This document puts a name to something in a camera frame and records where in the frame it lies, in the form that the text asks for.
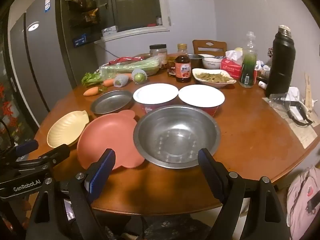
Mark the yellow shell-shaped plate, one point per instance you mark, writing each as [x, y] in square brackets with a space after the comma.
[65, 130]

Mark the wooden chair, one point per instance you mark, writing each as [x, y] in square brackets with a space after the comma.
[210, 43]

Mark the blue box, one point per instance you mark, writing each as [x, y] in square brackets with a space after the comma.
[78, 40]

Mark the window with white frame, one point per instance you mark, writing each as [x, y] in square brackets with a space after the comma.
[135, 5]

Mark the red tissue box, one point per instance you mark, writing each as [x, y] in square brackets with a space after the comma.
[231, 67]

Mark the small steel pot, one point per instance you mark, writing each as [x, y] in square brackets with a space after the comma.
[196, 61]

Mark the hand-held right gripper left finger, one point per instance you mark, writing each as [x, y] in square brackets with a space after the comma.
[100, 177]

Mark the white plastic packets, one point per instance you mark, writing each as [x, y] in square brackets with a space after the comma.
[262, 66]

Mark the white box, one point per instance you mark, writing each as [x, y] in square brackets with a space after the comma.
[109, 30]

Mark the dark vinegar bottle red label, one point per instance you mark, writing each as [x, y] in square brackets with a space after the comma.
[183, 70]

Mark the black side shelf rack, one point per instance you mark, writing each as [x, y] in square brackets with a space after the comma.
[75, 20]

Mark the red snack packet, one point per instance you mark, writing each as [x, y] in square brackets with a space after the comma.
[125, 59]

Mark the round steel plate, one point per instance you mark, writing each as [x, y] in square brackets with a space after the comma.
[110, 102]

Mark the glass door cabinet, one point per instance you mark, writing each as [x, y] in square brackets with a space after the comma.
[12, 92]

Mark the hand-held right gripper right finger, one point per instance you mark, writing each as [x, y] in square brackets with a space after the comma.
[210, 175]

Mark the dried flower bunch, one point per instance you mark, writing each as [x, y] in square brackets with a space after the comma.
[270, 52]

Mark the large steel bowl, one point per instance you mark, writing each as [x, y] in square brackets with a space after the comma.
[175, 135]

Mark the white ceramic bowl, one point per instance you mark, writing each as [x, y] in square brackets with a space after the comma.
[207, 55]
[211, 63]

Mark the cooked green beans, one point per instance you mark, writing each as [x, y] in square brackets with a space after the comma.
[212, 77]

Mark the small glass jar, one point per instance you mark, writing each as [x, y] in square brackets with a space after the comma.
[158, 21]

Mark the crumpled white plastic bag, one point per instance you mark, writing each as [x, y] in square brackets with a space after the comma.
[295, 92]

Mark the glass jar black lid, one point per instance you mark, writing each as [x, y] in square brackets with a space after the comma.
[158, 53]

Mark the grey refrigerator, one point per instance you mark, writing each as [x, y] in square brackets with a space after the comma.
[45, 55]

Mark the glass chili sauce jar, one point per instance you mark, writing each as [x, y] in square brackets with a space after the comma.
[171, 67]

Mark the printed paper sheet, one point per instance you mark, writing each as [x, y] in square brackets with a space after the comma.
[301, 135]

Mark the pink plate with ears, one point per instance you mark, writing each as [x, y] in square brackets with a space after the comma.
[105, 135]

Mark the clear bottle green liquid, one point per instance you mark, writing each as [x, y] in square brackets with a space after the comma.
[247, 67]

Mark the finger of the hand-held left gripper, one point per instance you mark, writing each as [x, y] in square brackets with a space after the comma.
[50, 156]
[26, 147]

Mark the pink backpack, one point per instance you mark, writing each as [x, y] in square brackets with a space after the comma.
[302, 200]

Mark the pale yellow round container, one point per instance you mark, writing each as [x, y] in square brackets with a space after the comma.
[238, 50]

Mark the small white bottle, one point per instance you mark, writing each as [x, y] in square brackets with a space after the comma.
[262, 85]

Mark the wooden sticks bundle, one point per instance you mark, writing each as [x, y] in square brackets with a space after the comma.
[308, 92]

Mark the snack packets on rack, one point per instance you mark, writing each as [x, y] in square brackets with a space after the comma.
[90, 15]

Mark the black thermos flask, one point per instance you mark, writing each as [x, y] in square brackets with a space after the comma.
[280, 67]

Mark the green fruit in foam net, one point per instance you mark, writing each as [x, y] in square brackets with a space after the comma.
[139, 77]
[120, 80]

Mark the white oblong dish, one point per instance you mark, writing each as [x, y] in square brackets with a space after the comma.
[215, 85]

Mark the celery bunch in plastic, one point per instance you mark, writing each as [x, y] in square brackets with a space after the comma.
[120, 68]

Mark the orange carrot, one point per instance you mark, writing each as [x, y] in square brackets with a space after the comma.
[108, 82]
[90, 91]
[128, 76]

